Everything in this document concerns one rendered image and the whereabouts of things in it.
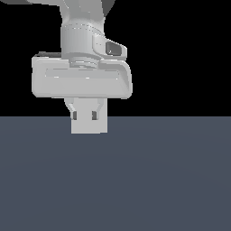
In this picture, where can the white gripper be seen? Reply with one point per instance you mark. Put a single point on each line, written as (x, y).
(81, 84)

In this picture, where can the light grey charger block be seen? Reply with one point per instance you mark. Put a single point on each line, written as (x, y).
(89, 126)

